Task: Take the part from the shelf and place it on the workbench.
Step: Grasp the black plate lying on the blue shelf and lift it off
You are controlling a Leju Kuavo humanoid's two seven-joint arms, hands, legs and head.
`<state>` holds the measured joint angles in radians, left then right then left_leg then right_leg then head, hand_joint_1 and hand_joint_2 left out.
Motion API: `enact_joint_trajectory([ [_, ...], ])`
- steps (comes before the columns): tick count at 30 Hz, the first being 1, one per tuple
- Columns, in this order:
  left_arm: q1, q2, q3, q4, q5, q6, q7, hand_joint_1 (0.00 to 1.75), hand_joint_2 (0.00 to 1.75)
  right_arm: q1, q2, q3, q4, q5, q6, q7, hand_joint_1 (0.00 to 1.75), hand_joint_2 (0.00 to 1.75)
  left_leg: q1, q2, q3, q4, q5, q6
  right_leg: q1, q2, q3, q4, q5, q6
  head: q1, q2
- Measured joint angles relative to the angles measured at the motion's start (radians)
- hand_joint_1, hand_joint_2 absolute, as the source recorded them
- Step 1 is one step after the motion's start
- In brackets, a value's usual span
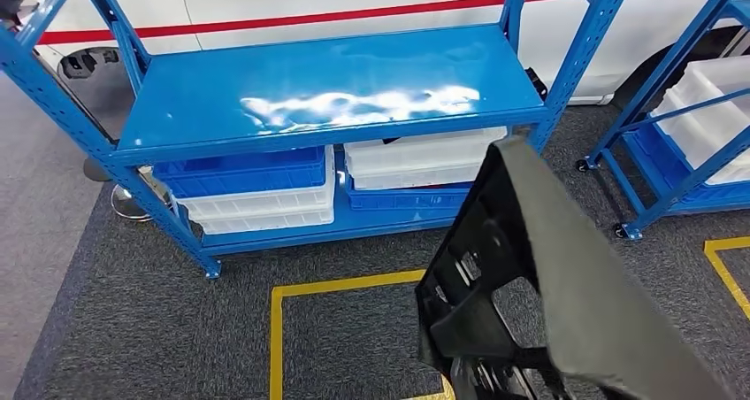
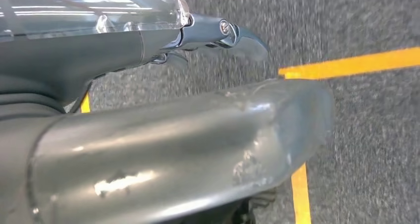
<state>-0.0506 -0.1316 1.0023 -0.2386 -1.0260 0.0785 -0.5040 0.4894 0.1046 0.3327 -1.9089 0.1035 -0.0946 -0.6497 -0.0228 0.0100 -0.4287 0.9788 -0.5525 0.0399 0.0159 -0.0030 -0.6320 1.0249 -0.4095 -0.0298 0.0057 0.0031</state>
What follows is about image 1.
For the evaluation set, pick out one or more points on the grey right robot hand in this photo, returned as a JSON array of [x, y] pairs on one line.
[[486, 380]]

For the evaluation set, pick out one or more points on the black plastic plate frame part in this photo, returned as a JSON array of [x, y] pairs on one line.
[[586, 297]]

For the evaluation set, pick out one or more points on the blue metal shelf rack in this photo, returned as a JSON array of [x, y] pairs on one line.
[[293, 81], [665, 72]]

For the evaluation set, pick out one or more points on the blue plastic crate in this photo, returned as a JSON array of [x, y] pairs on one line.
[[650, 163], [404, 199], [234, 174]]

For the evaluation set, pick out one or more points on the white plastic crate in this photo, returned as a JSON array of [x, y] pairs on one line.
[[410, 151], [258, 204], [264, 222], [720, 86], [410, 180], [703, 145]]

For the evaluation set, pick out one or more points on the chrome stanchion base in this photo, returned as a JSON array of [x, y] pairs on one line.
[[132, 207]]

